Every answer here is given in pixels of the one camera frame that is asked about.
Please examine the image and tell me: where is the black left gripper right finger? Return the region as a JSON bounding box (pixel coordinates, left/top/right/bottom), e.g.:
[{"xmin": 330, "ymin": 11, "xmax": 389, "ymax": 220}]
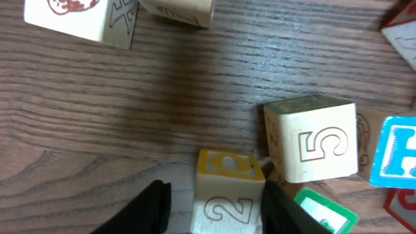
[{"xmin": 261, "ymin": 181, "xmax": 330, "ymax": 234}]

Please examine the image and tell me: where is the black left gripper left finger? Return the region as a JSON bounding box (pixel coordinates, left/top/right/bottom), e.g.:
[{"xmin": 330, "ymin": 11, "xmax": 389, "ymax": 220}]
[{"xmin": 91, "ymin": 180, "xmax": 172, "ymax": 234}]

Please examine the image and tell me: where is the white block green B side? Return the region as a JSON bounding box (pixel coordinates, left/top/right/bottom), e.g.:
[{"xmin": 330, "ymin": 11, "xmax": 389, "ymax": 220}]
[{"xmin": 190, "ymin": 149, "xmax": 265, "ymax": 234}]

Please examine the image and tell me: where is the white block number 3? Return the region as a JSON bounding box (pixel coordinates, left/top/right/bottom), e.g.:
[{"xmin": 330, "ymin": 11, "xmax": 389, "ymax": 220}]
[{"xmin": 384, "ymin": 188, "xmax": 415, "ymax": 233}]

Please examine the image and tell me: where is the green number 4 block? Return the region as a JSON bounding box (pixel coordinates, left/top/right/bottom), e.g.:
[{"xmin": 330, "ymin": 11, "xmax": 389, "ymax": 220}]
[{"xmin": 268, "ymin": 168, "xmax": 359, "ymax": 234}]

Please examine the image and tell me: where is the white block beside H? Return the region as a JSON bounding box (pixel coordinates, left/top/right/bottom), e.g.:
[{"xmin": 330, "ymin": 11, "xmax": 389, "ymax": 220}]
[{"xmin": 263, "ymin": 95, "xmax": 358, "ymax": 183}]

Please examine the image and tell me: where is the blue H block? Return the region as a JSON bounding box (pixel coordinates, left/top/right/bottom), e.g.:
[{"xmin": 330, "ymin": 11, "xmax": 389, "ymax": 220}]
[{"xmin": 357, "ymin": 107, "xmax": 415, "ymax": 189}]

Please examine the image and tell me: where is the white block yellow side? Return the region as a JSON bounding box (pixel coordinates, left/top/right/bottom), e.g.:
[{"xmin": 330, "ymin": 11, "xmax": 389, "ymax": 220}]
[{"xmin": 24, "ymin": 0, "xmax": 138, "ymax": 49}]

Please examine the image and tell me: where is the white block leaf picture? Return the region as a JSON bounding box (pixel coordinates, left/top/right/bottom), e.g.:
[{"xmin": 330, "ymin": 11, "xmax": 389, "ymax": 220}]
[{"xmin": 138, "ymin": 0, "xmax": 215, "ymax": 28}]

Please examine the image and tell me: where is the white block shell picture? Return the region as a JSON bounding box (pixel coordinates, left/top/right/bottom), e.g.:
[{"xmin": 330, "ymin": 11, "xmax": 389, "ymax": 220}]
[{"xmin": 381, "ymin": 0, "xmax": 415, "ymax": 70}]

